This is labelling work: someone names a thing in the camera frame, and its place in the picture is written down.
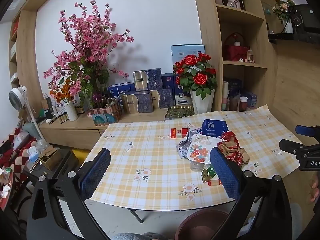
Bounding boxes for red sausage stick wrapper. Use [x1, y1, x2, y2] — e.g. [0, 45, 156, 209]
[208, 179, 222, 186]

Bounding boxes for small green snack packet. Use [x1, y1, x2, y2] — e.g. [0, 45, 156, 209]
[201, 166, 216, 183]

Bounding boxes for brown paper wrapper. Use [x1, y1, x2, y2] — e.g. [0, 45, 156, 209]
[217, 141, 250, 167]

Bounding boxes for clear plastic bag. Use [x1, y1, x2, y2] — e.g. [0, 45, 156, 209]
[190, 161, 210, 173]

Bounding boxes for floral white snack bag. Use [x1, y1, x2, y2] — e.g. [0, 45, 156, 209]
[187, 134, 222, 164]

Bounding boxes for silver blue wrapper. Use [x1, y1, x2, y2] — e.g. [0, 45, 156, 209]
[176, 127, 202, 159]

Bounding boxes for crushed red soda can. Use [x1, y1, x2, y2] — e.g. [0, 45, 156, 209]
[221, 131, 240, 147]

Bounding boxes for dark red trash bin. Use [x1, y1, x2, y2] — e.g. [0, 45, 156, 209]
[175, 208, 228, 240]

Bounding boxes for person's right hand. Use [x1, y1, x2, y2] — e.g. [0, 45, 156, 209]
[310, 176, 319, 202]

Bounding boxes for low wooden cabinet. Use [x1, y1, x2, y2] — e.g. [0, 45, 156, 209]
[40, 108, 168, 150]

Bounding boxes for red paper cup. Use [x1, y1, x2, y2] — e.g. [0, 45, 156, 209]
[239, 96, 248, 112]

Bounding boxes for yellow plaid tablecloth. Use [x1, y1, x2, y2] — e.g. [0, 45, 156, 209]
[87, 106, 299, 211]

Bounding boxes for small red cigarette box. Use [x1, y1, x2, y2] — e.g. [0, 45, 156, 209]
[170, 128, 189, 139]

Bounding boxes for white cylindrical vase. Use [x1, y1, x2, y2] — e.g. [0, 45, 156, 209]
[64, 101, 78, 122]

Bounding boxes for white rose vase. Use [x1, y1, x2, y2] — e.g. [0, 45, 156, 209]
[190, 89, 215, 114]

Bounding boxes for woven plaid basket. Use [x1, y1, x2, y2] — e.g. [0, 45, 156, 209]
[90, 98, 123, 126]

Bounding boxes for stacked pastel cups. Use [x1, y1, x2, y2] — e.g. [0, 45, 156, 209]
[221, 81, 229, 111]

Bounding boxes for orange flowers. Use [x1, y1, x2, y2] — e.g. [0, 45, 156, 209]
[48, 78, 74, 103]

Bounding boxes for blue gold tea box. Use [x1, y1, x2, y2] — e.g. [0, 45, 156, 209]
[133, 68, 163, 92]
[150, 88, 174, 109]
[121, 92, 153, 114]

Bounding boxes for white desk fan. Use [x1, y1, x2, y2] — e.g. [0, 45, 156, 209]
[8, 86, 44, 140]

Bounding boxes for red rose bouquet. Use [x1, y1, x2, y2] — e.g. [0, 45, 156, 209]
[172, 53, 217, 100]

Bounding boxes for wooden shelf unit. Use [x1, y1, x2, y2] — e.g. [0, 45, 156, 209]
[195, 0, 277, 111]

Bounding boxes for light blue carton box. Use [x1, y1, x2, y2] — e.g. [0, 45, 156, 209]
[171, 44, 205, 64]

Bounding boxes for pink cherry blossom bouquet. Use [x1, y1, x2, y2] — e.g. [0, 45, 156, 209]
[43, 0, 134, 108]

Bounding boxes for black folding table frame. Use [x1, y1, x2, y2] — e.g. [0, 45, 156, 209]
[128, 209, 144, 224]

